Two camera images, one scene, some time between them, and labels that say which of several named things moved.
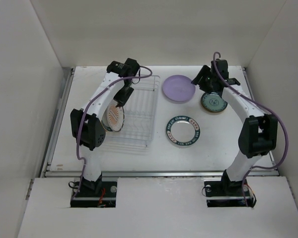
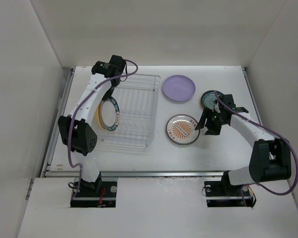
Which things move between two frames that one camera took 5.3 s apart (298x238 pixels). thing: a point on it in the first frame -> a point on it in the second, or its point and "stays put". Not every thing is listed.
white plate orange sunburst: [115, 116] -> [181, 129]
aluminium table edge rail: [269, 155] stays put
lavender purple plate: [178, 88] stays put
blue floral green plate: [213, 102] stays put
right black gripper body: [206, 82] -> [214, 121]
